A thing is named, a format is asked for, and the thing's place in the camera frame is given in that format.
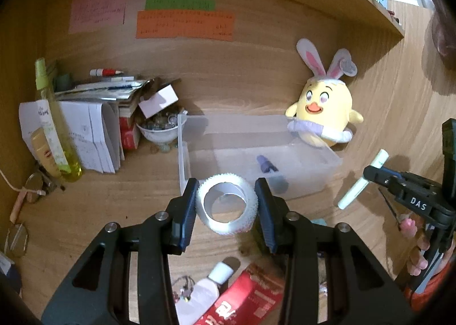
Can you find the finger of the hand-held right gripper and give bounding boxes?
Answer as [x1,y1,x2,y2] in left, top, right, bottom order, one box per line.
[363,165,450,228]

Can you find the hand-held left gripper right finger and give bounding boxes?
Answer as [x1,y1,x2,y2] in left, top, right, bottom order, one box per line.
[254,178,416,325]

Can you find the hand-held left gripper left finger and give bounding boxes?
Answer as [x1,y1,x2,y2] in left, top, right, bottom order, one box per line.
[41,178,199,325]

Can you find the pale green pen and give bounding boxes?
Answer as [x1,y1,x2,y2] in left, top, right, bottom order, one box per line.
[338,149,390,210]

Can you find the white tape roll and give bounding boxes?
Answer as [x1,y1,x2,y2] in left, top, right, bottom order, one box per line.
[196,173,258,236]

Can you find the white squeeze tube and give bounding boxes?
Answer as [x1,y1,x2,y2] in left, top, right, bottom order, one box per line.
[176,261,235,325]

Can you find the red packet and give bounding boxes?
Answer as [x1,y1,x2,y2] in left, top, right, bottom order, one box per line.
[192,263,286,325]

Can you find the clear plastic box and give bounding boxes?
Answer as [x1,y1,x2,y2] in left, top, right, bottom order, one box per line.
[177,114,343,201]

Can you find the person's right forearm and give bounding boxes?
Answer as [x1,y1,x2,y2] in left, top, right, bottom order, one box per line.
[410,257,456,311]

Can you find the person's right hand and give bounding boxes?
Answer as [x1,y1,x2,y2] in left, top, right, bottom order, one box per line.
[399,214,430,276]

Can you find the small blue clip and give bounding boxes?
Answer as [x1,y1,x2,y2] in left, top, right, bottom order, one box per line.
[256,155,279,174]

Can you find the white footed bowl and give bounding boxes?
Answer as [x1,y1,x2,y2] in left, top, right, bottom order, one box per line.
[136,120,182,153]

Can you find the yellow chick plush toy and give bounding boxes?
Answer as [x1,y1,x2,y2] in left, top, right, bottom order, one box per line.
[285,38,365,148]

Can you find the red book box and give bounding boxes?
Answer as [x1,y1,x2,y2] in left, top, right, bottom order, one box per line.
[119,116,141,150]

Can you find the small white cardboard box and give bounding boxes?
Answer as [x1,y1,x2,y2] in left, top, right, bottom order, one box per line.
[138,85,179,119]

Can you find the white folded papers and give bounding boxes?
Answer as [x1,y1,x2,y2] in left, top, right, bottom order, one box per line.
[19,101,125,174]

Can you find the stack of books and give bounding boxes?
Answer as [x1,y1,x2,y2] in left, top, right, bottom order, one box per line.
[53,76,157,102]

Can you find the round compact mirror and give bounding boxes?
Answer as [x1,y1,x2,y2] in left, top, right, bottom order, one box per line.
[24,172,48,205]

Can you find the yellow spray bottle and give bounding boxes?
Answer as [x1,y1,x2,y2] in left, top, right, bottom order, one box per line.
[34,58,84,183]

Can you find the beige cosmetic tube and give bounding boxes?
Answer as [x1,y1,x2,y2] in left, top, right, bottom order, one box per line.
[30,129,63,178]

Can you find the red and white marker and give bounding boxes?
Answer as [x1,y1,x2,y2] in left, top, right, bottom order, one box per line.
[90,68,125,77]

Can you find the orange paper note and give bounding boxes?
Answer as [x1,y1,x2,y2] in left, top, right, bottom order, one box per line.
[136,10,236,42]

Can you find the green paper note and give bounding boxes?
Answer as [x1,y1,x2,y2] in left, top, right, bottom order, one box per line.
[144,0,216,11]

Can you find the pink paper note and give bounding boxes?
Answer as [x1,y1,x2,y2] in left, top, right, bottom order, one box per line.
[68,0,128,34]

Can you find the small keychain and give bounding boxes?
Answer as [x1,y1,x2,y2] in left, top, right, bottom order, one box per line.
[171,275,196,302]

